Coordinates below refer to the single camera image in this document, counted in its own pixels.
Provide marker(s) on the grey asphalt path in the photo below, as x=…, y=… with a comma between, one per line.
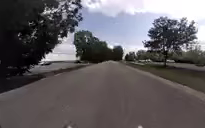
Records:
x=103, y=96

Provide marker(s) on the row of dark trees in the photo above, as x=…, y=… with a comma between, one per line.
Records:
x=95, y=50

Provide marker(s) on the grass strip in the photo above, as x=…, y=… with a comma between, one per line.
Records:
x=186, y=76

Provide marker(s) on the dark grass verge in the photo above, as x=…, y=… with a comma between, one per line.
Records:
x=23, y=81

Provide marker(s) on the white car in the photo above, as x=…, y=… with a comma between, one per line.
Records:
x=170, y=61

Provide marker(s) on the vehicle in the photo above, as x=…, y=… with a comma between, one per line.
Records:
x=45, y=63

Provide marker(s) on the grey parking lot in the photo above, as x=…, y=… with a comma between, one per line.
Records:
x=51, y=67

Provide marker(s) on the large dark tree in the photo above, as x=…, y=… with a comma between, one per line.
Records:
x=21, y=33

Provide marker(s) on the row of pale trees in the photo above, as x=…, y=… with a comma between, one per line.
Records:
x=190, y=56

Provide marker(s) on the lone tall tree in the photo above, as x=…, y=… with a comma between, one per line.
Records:
x=170, y=36

